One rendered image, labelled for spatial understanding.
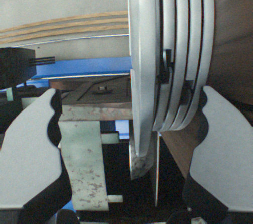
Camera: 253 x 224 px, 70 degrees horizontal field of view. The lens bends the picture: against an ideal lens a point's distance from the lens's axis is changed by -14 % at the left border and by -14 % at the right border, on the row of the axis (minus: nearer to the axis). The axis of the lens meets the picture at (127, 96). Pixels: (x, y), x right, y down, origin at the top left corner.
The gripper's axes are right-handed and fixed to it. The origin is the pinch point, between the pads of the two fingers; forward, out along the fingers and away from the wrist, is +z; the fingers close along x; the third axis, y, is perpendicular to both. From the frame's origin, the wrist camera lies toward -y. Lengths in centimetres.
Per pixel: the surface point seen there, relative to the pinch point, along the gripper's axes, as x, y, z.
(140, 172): 2, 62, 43
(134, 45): 0.3, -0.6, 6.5
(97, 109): -10.6, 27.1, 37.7
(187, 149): 5.4, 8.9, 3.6
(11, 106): -65, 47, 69
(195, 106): 5.0, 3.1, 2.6
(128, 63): -6, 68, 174
